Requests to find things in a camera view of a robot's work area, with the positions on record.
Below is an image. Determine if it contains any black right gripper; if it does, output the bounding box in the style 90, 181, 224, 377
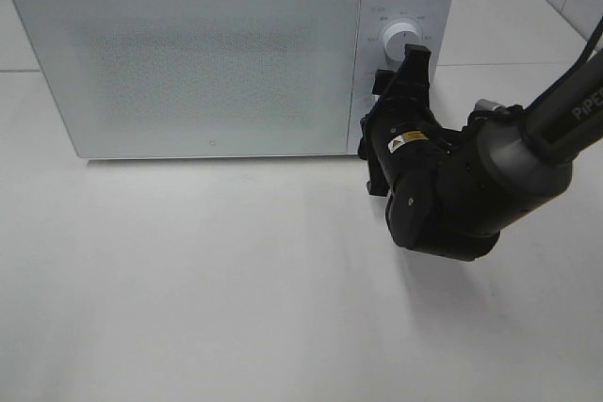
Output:
358, 44, 449, 198

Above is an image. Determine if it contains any white microwave door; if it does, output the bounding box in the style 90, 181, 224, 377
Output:
13, 0, 359, 159

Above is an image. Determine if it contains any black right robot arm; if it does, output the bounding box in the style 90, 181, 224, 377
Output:
358, 45, 602, 261

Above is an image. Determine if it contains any upper white power knob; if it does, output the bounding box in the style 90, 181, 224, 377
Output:
382, 18, 422, 62

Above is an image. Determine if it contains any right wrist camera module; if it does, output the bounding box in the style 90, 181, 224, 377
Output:
468, 99, 524, 122

